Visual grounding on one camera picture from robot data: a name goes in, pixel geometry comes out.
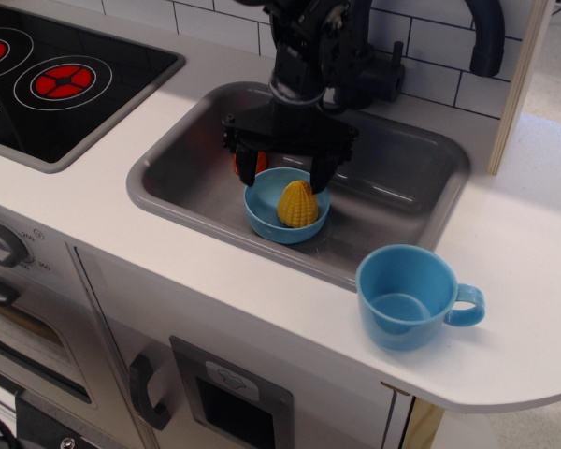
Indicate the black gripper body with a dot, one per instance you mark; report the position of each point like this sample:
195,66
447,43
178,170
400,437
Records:
276,128

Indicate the grey oven knob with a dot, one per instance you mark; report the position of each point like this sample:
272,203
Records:
13,248

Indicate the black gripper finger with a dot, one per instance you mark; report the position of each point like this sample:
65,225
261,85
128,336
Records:
246,161
322,171

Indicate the black toy stovetop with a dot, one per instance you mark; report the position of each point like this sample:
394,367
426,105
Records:
63,87

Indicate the grey toy sink basin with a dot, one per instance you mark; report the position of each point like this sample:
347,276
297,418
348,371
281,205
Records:
400,186

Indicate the wooden side post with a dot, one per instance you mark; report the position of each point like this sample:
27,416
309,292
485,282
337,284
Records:
535,33

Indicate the orange toy carrot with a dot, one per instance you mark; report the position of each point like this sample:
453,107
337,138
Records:
261,163

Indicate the yellow toy corn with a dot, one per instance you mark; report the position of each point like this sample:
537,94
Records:
298,205

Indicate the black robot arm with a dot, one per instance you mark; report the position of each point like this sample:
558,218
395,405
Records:
320,45

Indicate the dark grey cabinet handle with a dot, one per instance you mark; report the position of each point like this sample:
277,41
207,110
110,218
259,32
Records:
139,374

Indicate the blue plastic cup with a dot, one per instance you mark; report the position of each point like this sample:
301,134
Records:
406,293

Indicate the grey dispenser panel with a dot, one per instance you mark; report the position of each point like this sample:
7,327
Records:
238,404

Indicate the blue plastic bowl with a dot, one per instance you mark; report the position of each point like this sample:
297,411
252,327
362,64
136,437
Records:
261,201

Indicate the dark grey toy faucet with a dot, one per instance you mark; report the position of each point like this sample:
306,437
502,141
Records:
453,51

